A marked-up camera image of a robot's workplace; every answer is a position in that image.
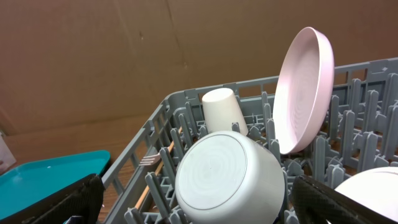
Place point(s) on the teal plastic tray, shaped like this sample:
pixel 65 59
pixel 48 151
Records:
pixel 31 182

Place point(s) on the white round plate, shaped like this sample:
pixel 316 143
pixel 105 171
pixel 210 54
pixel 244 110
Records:
pixel 303 90

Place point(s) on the white plastic fork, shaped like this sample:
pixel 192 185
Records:
pixel 150 160

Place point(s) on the clear plastic bin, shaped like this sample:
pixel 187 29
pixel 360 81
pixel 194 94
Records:
pixel 6 157

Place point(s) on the grey dishwasher rack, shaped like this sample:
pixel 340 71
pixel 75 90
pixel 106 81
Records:
pixel 359 133

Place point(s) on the white paper cup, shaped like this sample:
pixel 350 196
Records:
pixel 221 109

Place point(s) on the wooden chopstick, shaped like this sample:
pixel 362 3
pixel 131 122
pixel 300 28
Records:
pixel 146 190

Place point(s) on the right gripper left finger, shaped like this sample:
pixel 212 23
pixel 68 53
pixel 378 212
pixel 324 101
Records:
pixel 79 202

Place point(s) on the grey bowl with rice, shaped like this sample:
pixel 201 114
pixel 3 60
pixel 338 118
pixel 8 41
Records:
pixel 226 177

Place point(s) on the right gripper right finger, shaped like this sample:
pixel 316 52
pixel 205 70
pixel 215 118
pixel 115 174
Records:
pixel 316 203

